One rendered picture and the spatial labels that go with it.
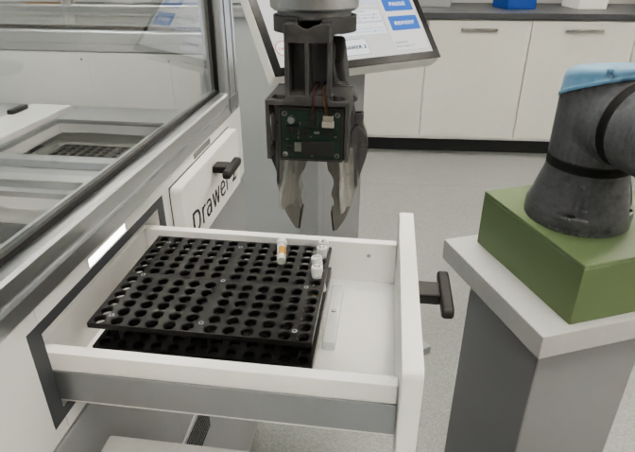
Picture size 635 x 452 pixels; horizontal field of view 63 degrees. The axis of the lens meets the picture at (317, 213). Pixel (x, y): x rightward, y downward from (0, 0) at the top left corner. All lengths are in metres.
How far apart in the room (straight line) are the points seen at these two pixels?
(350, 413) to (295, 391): 0.05
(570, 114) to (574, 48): 2.88
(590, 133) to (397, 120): 2.82
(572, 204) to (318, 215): 0.93
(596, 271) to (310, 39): 0.52
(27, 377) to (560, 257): 0.65
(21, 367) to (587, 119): 0.70
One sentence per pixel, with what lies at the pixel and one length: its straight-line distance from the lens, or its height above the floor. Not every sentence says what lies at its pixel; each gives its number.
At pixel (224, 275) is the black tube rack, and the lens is 0.59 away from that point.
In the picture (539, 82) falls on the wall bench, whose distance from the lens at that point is 3.65.
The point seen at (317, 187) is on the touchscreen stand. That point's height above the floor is 0.59.
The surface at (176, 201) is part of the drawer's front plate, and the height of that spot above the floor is 0.91.
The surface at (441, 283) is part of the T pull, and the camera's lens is 0.57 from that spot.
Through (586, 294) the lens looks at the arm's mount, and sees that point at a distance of 0.80.
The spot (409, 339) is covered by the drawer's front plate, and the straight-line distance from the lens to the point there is 0.46.
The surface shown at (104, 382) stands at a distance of 0.54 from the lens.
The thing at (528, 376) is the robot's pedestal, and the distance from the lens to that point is 0.91.
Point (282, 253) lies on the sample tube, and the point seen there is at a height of 0.91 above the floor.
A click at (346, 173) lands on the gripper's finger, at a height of 1.03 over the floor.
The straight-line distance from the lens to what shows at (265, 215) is 2.41.
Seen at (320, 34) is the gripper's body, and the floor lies 1.17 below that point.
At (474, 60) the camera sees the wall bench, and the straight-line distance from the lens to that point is 3.52.
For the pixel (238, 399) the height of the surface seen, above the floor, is 0.86.
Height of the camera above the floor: 1.22
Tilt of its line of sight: 27 degrees down
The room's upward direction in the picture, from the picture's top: straight up
